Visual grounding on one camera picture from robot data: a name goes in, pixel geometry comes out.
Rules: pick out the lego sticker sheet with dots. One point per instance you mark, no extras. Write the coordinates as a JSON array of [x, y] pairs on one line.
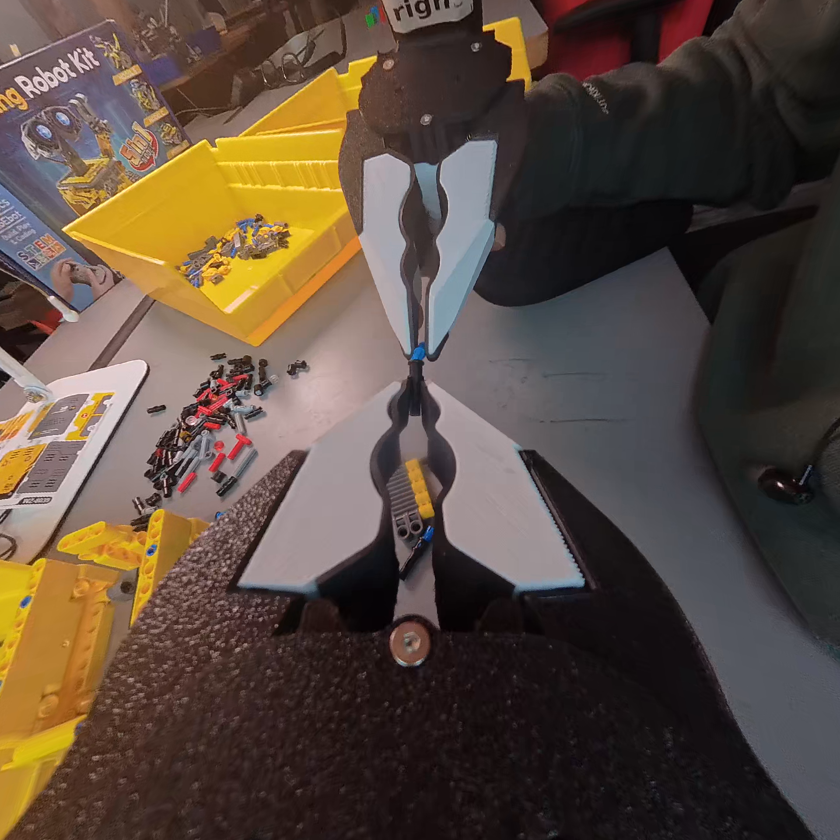
[[52, 433]]

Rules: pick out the red plastic carrier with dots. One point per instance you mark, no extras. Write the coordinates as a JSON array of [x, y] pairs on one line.
[[630, 26]]

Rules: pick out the person's right hand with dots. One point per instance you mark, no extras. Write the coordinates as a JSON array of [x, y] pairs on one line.
[[500, 236]]

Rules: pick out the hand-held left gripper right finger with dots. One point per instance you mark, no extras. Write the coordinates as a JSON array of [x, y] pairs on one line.
[[505, 518]]

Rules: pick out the black lego pin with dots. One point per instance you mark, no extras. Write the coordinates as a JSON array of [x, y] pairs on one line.
[[410, 559], [413, 387]]

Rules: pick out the instruction booklet on stand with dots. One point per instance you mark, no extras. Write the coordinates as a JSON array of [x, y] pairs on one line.
[[124, 394]]

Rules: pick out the yellow plastic bin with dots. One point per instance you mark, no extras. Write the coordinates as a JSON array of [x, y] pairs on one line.
[[308, 105], [512, 39], [151, 223]]

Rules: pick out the yellow black lego model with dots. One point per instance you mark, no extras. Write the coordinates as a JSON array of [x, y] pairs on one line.
[[52, 623]]

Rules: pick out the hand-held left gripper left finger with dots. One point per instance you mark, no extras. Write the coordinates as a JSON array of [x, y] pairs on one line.
[[308, 518]]

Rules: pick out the black goggles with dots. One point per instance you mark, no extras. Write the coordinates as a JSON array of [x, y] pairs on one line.
[[289, 62]]

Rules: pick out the small coloured cubes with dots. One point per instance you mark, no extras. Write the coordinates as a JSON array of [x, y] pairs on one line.
[[373, 16]]

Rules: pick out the pile of small lego pins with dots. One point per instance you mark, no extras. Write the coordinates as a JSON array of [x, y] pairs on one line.
[[203, 426]]

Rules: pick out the person's right forearm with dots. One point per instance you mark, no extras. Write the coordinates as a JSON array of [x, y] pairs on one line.
[[623, 164]]

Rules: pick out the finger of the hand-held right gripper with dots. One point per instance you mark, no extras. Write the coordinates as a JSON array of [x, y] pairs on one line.
[[384, 229], [469, 216]]

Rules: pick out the grey lego gear rack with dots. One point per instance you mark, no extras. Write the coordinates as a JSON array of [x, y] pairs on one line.
[[394, 492], [407, 512]]

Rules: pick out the pile of mixed lego parts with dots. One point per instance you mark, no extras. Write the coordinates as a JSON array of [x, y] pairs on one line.
[[236, 246]]

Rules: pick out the blue lego set box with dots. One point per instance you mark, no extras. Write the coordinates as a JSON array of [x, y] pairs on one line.
[[65, 131]]

